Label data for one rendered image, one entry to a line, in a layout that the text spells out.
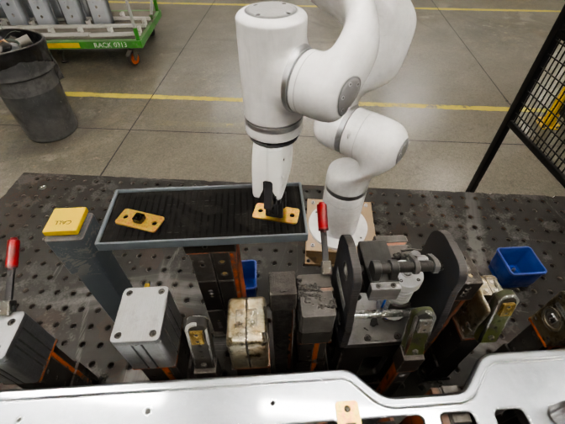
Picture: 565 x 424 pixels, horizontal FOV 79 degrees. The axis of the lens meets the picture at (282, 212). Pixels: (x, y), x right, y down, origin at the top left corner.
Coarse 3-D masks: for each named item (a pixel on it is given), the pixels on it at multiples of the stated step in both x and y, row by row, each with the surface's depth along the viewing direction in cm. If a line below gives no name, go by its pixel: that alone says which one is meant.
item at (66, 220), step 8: (64, 208) 66; (72, 208) 66; (80, 208) 66; (56, 216) 64; (64, 216) 64; (72, 216) 64; (80, 216) 64; (48, 224) 63; (56, 224) 63; (64, 224) 63; (72, 224) 63; (80, 224) 63; (48, 232) 62; (56, 232) 62; (64, 232) 62; (72, 232) 62
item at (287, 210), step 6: (258, 204) 66; (264, 210) 65; (288, 210) 65; (294, 210) 65; (258, 216) 64; (264, 216) 64; (270, 216) 64; (288, 216) 64; (294, 216) 64; (282, 222) 63; (288, 222) 63; (294, 222) 63
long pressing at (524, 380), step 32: (512, 352) 62; (544, 352) 62; (96, 384) 59; (128, 384) 59; (160, 384) 59; (192, 384) 59; (224, 384) 59; (256, 384) 59; (288, 384) 59; (320, 384) 59; (352, 384) 59; (480, 384) 59; (512, 384) 59; (544, 384) 59; (0, 416) 56; (32, 416) 56; (64, 416) 56; (96, 416) 56; (128, 416) 56; (160, 416) 56; (192, 416) 56; (224, 416) 56; (256, 416) 56; (288, 416) 56; (320, 416) 56; (384, 416) 56; (480, 416) 56; (544, 416) 56
